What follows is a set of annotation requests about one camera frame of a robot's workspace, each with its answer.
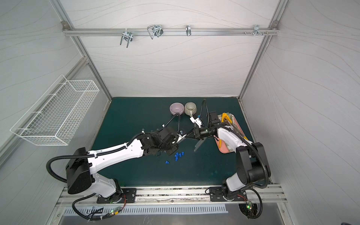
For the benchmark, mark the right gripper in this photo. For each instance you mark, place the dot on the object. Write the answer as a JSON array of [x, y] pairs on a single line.
[[197, 133]]

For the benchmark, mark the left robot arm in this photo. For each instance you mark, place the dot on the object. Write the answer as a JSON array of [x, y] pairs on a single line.
[[82, 170]]

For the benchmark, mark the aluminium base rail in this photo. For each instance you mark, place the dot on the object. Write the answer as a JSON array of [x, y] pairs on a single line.
[[171, 195]]

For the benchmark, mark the metal clamp one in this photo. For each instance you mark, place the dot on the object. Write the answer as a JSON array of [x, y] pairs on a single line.
[[126, 37]]

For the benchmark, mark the pink tray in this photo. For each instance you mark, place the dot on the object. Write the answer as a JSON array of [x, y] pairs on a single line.
[[226, 146]]

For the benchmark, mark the grey ribbed mug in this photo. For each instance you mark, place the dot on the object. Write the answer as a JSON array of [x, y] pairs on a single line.
[[190, 109]]

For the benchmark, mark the green table mat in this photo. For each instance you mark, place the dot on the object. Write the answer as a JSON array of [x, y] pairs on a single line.
[[127, 116]]

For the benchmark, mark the aluminium cross bar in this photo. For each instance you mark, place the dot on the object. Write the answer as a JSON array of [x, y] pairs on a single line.
[[168, 32]]

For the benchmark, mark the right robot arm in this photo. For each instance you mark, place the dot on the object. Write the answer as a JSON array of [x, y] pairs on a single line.
[[252, 167]]

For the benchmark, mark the metal clamp two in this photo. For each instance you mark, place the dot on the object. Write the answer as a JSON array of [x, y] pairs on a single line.
[[155, 31]]

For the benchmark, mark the test tube ten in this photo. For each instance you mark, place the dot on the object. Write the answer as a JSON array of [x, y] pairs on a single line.
[[199, 143]]

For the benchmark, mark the metal clamp three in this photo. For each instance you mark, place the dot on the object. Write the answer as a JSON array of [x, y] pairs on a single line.
[[188, 30]]

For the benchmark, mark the metal clamp four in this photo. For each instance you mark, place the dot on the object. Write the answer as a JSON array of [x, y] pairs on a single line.
[[256, 32]]

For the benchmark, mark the purple bowl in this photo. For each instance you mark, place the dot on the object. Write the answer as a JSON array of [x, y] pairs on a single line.
[[177, 108]]

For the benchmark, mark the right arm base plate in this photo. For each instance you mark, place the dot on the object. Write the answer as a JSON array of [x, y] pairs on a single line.
[[216, 194]]

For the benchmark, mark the yellow tongs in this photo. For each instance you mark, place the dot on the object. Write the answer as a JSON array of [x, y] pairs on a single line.
[[225, 118]]

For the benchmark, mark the white wire basket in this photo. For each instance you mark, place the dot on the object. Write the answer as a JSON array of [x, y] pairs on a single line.
[[55, 117]]

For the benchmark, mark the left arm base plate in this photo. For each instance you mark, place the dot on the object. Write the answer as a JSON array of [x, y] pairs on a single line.
[[125, 195]]

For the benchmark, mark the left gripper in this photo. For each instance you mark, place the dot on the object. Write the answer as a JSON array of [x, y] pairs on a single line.
[[173, 139]]

